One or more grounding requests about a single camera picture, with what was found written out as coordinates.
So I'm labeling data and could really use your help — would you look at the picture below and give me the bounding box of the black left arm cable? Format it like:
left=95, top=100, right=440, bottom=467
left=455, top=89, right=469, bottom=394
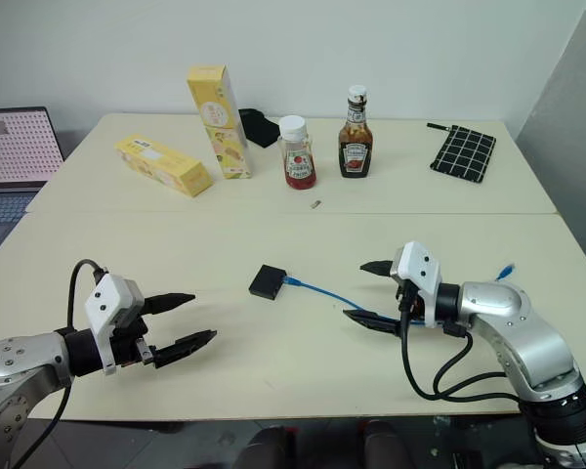
left=9, top=258, right=110, bottom=469

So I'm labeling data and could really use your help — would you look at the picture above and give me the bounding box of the long yellow carton box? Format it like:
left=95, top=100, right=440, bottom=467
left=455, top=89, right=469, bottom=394
left=113, top=133, right=214, bottom=198

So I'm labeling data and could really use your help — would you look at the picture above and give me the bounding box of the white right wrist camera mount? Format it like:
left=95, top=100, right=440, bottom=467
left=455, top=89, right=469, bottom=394
left=390, top=240, right=443, bottom=328

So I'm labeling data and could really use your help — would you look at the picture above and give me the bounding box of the black white-grid pouch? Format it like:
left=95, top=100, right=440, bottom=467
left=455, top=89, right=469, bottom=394
left=426, top=121, right=498, bottom=185

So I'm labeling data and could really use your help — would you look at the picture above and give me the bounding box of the blue cable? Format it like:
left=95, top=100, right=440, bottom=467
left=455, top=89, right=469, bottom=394
left=280, top=263, right=518, bottom=329

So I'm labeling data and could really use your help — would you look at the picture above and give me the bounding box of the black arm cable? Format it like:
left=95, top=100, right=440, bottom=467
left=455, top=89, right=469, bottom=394
left=9, top=258, right=110, bottom=469
left=397, top=281, right=524, bottom=403

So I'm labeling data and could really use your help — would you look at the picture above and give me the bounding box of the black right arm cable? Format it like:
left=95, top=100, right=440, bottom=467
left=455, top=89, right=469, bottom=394
left=397, top=281, right=524, bottom=403

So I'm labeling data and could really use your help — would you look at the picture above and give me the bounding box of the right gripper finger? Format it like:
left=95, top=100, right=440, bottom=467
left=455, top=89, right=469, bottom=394
left=358, top=259, right=397, bottom=278
left=342, top=308, right=403, bottom=338

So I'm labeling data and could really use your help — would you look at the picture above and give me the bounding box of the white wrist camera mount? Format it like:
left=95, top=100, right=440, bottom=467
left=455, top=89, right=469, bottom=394
left=390, top=240, right=443, bottom=328
left=84, top=274, right=146, bottom=376

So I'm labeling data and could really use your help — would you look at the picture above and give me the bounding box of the small black box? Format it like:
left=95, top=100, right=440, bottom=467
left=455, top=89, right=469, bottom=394
left=247, top=264, right=289, bottom=301

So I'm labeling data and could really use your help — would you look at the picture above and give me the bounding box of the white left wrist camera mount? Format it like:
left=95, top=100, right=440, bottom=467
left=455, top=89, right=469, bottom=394
left=84, top=274, right=146, bottom=376

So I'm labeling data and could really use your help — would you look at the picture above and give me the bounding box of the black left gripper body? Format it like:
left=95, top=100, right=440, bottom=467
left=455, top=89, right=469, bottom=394
left=110, top=314, right=159, bottom=370

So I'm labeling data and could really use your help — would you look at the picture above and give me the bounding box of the plain black pouch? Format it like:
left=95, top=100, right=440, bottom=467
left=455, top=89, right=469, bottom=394
left=237, top=107, right=281, bottom=149

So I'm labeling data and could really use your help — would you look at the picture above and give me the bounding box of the tall yellow carton box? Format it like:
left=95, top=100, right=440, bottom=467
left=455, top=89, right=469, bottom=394
left=185, top=64, right=252, bottom=181

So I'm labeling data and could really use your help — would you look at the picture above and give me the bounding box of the dark rounded shape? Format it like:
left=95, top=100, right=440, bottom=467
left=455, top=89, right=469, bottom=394
left=362, top=418, right=415, bottom=469
left=233, top=424, right=300, bottom=469

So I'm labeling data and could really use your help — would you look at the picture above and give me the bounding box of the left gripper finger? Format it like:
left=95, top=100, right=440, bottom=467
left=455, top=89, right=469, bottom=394
left=153, top=328, right=219, bottom=369
left=142, top=292, right=197, bottom=317

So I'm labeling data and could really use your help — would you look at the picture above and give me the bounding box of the white-capped red sauce jar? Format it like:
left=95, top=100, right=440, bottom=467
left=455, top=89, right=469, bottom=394
left=277, top=114, right=319, bottom=191

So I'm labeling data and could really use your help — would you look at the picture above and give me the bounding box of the open laptop computer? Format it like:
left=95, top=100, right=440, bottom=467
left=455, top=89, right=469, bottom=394
left=0, top=107, right=66, bottom=261

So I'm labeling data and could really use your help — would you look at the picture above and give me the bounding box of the dark Heinz sauce bottle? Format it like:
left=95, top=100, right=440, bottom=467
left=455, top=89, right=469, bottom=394
left=337, top=84, right=374, bottom=180

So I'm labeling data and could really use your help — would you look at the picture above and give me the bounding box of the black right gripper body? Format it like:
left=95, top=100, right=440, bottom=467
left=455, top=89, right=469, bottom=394
left=394, top=279, right=427, bottom=339

